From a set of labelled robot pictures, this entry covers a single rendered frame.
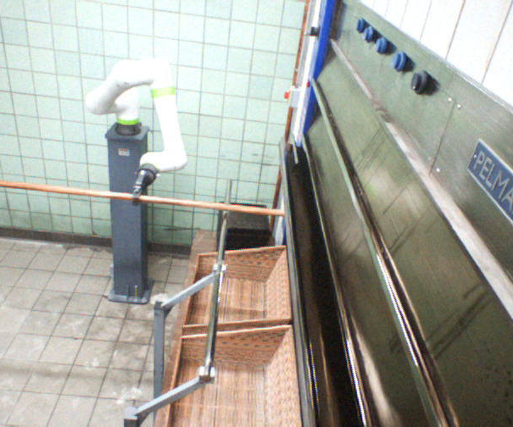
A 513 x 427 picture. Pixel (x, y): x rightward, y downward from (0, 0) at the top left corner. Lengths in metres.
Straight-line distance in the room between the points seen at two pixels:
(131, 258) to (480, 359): 2.64
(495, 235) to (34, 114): 3.13
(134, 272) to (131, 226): 0.36
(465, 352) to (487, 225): 0.18
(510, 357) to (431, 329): 0.16
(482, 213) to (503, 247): 0.07
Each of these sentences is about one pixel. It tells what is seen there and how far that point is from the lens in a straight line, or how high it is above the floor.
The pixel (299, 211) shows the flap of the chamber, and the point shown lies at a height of 1.41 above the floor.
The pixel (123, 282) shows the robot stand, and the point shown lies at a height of 0.14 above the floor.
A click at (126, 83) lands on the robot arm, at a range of 2.26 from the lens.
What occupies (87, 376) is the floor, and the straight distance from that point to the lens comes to 2.94.
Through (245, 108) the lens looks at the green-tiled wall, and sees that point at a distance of 3.14.
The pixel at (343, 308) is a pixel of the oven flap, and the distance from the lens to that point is 1.22.
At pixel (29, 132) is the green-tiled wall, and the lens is 3.56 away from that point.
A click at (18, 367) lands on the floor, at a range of 3.07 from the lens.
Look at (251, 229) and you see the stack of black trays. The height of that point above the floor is 0.86.
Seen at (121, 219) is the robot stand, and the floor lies 0.65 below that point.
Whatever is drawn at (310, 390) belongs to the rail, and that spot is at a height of 1.44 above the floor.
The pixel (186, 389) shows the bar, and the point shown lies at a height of 1.10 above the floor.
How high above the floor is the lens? 2.26
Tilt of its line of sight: 31 degrees down
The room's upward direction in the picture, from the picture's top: 8 degrees clockwise
